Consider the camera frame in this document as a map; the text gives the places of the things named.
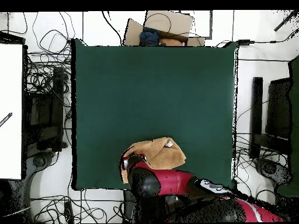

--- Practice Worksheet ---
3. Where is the tan terry towel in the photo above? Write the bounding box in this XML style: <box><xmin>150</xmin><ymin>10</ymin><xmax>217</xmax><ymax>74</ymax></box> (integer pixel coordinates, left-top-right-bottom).
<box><xmin>121</xmin><ymin>136</ymin><xmax>187</xmax><ymax>184</ymax></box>

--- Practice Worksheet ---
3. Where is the black power strip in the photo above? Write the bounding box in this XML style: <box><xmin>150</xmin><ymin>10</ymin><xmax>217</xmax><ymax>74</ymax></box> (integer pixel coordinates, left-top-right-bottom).
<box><xmin>63</xmin><ymin>200</ymin><xmax>75</xmax><ymax>224</ymax></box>

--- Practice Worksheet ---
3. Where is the dark green table cloth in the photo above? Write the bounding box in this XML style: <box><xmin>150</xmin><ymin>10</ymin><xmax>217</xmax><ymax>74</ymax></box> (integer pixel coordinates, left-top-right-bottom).
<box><xmin>70</xmin><ymin>38</ymin><xmax>239</xmax><ymax>191</ymax></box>

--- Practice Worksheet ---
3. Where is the black stand base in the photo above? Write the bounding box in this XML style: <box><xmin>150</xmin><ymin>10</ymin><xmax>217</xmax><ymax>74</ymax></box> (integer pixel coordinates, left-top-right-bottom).
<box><xmin>253</xmin><ymin>157</ymin><xmax>293</xmax><ymax>187</ymax></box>
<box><xmin>26</xmin><ymin>150</ymin><xmax>60</xmax><ymax>176</ymax></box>

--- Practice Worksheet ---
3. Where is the black marker pen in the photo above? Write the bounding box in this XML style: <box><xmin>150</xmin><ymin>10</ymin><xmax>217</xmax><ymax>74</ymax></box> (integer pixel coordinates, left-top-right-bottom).
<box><xmin>0</xmin><ymin>112</ymin><xmax>13</xmax><ymax>128</ymax></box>

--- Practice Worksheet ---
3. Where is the white board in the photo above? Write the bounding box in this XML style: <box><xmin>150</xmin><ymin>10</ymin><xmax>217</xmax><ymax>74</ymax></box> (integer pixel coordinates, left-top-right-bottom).
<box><xmin>0</xmin><ymin>43</ymin><xmax>23</xmax><ymax>180</ymax></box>

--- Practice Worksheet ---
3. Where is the dark blue garment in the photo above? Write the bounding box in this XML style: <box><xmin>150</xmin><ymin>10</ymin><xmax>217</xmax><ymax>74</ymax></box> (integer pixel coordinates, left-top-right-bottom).
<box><xmin>139</xmin><ymin>27</ymin><xmax>161</xmax><ymax>47</ymax></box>

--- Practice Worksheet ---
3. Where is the orange garment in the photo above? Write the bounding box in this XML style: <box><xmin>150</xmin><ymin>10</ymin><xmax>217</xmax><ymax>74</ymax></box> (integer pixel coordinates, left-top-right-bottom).
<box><xmin>158</xmin><ymin>37</ymin><xmax>186</xmax><ymax>47</ymax></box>

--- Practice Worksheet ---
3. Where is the black upright bar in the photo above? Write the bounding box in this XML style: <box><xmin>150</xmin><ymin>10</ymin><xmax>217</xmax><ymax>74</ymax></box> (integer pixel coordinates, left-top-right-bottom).
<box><xmin>249</xmin><ymin>76</ymin><xmax>264</xmax><ymax>161</ymax></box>

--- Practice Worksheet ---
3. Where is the brown cardboard box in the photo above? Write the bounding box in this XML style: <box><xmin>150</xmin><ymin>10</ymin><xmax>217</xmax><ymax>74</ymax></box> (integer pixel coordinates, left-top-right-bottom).
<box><xmin>123</xmin><ymin>10</ymin><xmax>206</xmax><ymax>47</ymax></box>

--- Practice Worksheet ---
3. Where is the black power adapter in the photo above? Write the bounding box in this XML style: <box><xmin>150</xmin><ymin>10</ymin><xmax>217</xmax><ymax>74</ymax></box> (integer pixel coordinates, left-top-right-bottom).
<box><xmin>237</xmin><ymin>38</ymin><xmax>256</xmax><ymax>47</ymax></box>

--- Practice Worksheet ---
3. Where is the black rod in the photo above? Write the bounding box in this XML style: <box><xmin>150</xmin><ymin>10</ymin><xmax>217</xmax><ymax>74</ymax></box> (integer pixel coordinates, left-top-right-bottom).
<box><xmin>273</xmin><ymin>10</ymin><xmax>299</xmax><ymax>33</ymax></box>

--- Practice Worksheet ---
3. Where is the black cable tangle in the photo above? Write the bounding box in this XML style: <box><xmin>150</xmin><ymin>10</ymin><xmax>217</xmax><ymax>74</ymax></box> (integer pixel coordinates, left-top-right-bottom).
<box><xmin>29</xmin><ymin>188</ymin><xmax>124</xmax><ymax>224</ymax></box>
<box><xmin>24</xmin><ymin>45</ymin><xmax>72</xmax><ymax>108</ymax></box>
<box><xmin>232</xmin><ymin>130</ymin><xmax>291</xmax><ymax>206</ymax></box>

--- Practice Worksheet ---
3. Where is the black cable loop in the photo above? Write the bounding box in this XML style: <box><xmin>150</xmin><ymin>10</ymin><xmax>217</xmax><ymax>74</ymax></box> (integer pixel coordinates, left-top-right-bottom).
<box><xmin>143</xmin><ymin>12</ymin><xmax>173</xmax><ymax>32</ymax></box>
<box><xmin>32</xmin><ymin>11</ymin><xmax>77</xmax><ymax>57</ymax></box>

